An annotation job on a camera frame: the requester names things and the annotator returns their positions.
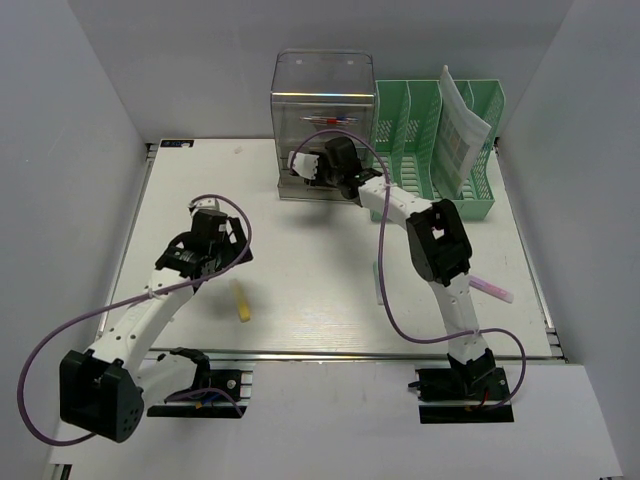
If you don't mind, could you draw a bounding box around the red pen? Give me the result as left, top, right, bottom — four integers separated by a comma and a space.
301, 116, 339, 125

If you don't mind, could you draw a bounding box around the clear drawer storage box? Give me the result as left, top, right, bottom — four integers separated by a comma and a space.
270, 48, 378, 201

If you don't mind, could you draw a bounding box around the yellow highlighter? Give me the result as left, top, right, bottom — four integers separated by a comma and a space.
229, 279, 251, 323

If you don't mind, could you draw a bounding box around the mesh document pouch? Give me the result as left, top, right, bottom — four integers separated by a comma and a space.
432, 65, 491, 199

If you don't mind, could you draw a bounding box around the green cap highlighter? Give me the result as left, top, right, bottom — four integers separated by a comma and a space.
373, 261, 384, 306

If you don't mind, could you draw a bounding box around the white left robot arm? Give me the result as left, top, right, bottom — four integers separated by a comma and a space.
59, 207, 252, 443

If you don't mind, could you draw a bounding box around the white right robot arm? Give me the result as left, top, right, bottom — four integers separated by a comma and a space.
289, 135, 496, 399

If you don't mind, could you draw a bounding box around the green file organizer rack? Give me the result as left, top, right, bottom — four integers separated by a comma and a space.
374, 80, 505, 221

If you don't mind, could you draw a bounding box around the black label sticker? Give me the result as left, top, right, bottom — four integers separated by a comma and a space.
159, 139, 194, 148

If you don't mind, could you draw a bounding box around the pink highlighter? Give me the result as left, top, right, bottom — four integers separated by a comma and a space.
469, 275, 514, 304

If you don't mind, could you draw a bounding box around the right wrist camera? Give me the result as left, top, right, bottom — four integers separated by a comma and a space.
288, 151, 320, 180

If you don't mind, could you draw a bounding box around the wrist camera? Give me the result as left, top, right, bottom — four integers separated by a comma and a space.
188, 197, 220, 215
288, 151, 320, 180

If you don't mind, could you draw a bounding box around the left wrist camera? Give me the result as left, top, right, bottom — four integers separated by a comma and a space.
188, 197, 220, 215

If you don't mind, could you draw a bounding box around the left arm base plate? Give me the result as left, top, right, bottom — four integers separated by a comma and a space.
146, 364, 253, 419

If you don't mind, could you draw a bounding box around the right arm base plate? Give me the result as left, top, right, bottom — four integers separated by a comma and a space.
408, 368, 514, 425

